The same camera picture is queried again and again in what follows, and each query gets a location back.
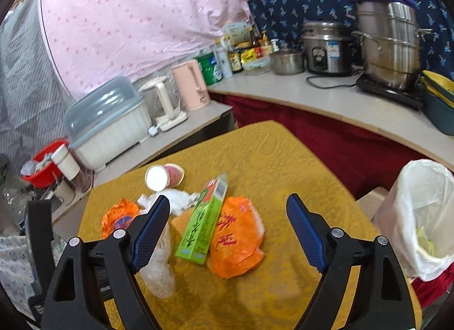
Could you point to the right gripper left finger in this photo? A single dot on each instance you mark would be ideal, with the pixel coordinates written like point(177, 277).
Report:
point(74, 299)

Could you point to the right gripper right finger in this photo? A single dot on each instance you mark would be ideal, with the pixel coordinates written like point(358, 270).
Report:
point(382, 299)

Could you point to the orange foam fruit net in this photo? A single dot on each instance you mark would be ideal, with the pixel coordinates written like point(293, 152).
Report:
point(180, 222)

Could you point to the green toothpaste box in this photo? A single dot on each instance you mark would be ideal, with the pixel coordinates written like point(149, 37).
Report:
point(196, 240)

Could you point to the large orange plastic bag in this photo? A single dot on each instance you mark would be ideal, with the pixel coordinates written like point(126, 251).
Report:
point(236, 243)

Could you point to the white trash bag bin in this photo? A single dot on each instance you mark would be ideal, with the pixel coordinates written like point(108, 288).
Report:
point(417, 218)

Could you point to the red plastic basin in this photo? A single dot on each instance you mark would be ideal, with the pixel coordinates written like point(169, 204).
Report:
point(48, 172)

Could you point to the small orange snack wrapper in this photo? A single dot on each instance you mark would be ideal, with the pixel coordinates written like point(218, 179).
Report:
point(119, 216)

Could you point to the clear plastic wrap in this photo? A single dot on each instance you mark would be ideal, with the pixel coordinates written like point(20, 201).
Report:
point(158, 275)

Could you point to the white lidded cup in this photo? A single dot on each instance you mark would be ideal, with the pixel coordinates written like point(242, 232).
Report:
point(65, 162)

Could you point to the cardboard box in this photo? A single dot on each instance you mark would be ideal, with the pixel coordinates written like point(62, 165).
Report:
point(371, 202)

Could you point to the white dish rack grey lid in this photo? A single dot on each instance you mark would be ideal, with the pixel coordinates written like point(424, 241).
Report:
point(107, 122)

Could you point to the white crumpled tissue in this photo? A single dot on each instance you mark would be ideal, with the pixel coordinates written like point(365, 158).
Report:
point(179, 201)

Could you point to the pink paper cup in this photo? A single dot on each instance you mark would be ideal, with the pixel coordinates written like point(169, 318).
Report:
point(167, 176)

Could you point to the red cabinet curtain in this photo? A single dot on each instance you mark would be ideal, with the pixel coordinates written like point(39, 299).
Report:
point(360, 159)

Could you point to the white electric kettle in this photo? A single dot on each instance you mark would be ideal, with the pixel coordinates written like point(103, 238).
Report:
point(163, 103)

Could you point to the yellow patterned tablecloth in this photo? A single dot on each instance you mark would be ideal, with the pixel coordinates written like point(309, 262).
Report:
point(264, 164)

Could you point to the pink electric kettle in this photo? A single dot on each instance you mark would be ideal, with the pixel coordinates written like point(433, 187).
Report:
point(191, 85)

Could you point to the black induction cooker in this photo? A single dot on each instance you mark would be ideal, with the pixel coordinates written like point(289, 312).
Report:
point(410, 99)

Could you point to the pink dotted curtain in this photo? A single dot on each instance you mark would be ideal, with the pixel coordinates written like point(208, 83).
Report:
point(93, 41)

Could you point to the stacked yellow teal basins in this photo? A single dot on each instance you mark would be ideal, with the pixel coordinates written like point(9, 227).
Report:
point(437, 94)

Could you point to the green tin can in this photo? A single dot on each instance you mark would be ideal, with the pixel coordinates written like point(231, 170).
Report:
point(210, 69)

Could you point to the white slim bottle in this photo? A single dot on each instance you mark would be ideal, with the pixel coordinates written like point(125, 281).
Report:
point(224, 63)

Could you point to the dark soy sauce bottle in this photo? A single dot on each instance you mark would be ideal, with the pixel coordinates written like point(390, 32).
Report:
point(234, 59)

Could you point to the small steel pot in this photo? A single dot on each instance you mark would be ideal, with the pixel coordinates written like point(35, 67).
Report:
point(287, 62)

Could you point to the silver rice cooker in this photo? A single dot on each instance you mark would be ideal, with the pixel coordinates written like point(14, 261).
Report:
point(328, 47)

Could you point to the large steel steamer pot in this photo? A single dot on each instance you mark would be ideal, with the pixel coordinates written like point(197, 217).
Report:
point(390, 41)

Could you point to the blue patterned cloth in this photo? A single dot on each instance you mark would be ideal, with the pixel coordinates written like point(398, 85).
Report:
point(283, 20)

